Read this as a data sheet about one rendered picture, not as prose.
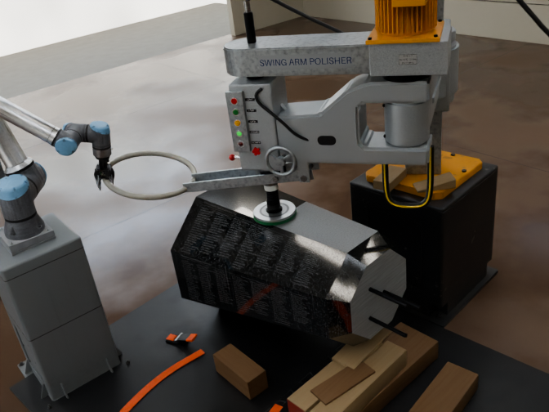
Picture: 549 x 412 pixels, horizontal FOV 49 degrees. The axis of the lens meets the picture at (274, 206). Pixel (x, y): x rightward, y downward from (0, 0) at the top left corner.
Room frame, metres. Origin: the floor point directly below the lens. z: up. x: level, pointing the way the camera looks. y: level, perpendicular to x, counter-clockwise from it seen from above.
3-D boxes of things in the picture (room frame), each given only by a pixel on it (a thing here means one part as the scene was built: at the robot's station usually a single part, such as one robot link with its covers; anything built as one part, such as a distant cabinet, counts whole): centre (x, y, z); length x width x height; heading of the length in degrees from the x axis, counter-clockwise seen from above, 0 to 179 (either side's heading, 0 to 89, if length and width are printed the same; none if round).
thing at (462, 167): (3.00, -0.86, 0.76); 0.49 x 0.49 x 0.05; 42
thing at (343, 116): (2.48, -0.36, 1.28); 0.74 x 0.23 x 0.49; 69
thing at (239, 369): (2.35, 0.29, 0.07); 0.30 x 0.12 x 0.12; 37
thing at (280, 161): (2.48, -0.07, 1.18); 0.15 x 0.10 x 0.15; 69
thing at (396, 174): (2.87, -0.64, 0.81); 0.20 x 0.10 x 0.05; 140
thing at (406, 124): (2.40, -0.61, 1.32); 0.19 x 0.19 x 0.20
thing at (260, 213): (2.64, 0.00, 0.83); 0.21 x 0.21 x 0.01
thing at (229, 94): (2.56, 0.11, 1.35); 0.08 x 0.03 x 0.28; 69
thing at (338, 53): (2.51, -0.32, 1.60); 0.96 x 0.25 x 0.17; 69
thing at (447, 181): (2.76, -0.84, 0.80); 0.20 x 0.10 x 0.05; 90
